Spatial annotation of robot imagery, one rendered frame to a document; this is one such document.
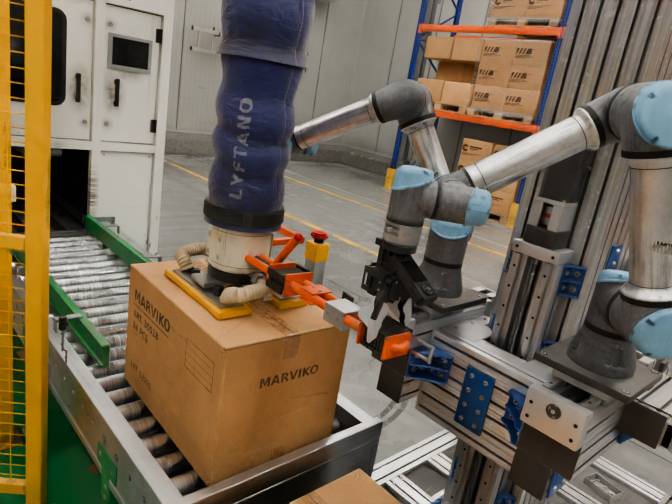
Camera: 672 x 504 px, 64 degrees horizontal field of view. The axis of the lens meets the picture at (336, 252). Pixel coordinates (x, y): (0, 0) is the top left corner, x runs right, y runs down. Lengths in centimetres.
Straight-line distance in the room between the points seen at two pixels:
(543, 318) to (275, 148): 85
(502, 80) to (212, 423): 833
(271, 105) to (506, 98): 789
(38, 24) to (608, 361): 163
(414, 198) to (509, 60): 827
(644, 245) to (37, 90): 151
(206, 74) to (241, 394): 992
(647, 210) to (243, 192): 92
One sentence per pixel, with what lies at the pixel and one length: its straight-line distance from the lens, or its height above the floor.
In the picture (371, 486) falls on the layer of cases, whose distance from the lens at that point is 160.
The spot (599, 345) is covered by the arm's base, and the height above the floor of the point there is 110.
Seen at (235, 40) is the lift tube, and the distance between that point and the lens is 142.
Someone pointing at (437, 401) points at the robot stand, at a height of 74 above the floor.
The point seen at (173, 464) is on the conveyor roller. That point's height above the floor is 54.
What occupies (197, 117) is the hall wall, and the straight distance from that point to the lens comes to 1103.
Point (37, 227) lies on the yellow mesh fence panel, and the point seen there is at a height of 105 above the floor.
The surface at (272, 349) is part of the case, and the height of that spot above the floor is 92.
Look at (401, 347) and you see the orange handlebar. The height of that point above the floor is 109.
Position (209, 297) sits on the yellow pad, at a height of 98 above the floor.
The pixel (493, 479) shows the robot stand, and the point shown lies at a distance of 179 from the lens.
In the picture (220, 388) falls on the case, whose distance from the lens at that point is 134.
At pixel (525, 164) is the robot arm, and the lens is 120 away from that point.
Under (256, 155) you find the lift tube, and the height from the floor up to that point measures 137.
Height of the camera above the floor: 154
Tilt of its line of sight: 16 degrees down
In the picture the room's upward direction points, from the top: 10 degrees clockwise
